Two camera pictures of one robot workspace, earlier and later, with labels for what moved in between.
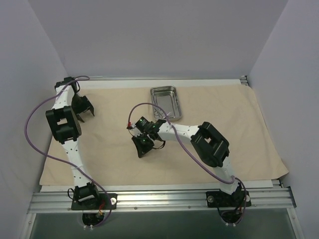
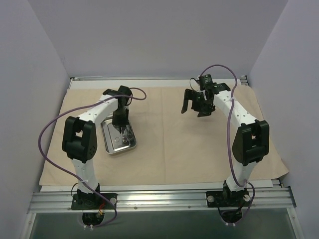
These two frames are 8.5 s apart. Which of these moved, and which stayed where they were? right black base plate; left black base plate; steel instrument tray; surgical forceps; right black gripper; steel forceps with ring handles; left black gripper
Moved: steel forceps with ring handles; left black gripper; right black gripper; steel instrument tray; surgical forceps
Stayed: right black base plate; left black base plate
